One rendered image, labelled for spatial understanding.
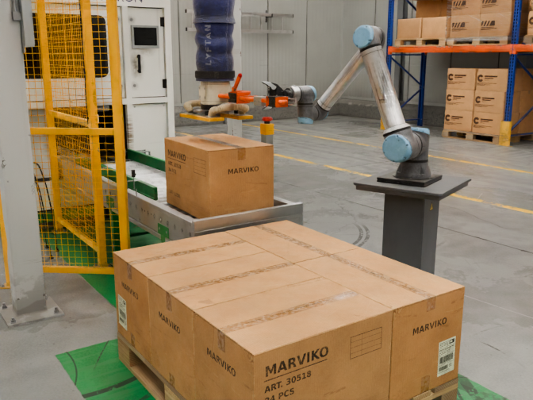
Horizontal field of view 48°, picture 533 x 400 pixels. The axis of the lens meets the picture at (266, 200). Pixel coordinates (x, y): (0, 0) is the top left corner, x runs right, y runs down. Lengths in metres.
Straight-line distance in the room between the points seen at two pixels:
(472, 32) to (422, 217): 7.88
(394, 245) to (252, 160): 0.93
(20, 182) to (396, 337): 2.15
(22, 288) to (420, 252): 2.21
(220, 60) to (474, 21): 8.01
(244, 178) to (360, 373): 1.42
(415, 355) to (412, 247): 1.12
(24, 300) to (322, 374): 2.04
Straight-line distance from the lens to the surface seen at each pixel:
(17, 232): 3.54
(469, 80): 11.09
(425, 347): 2.45
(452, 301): 2.48
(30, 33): 3.40
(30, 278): 3.63
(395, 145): 3.19
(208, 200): 3.20
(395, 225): 3.43
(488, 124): 10.87
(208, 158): 3.15
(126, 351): 2.96
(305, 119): 3.50
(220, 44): 3.38
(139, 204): 3.74
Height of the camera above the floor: 1.42
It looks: 13 degrees down
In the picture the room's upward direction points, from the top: straight up
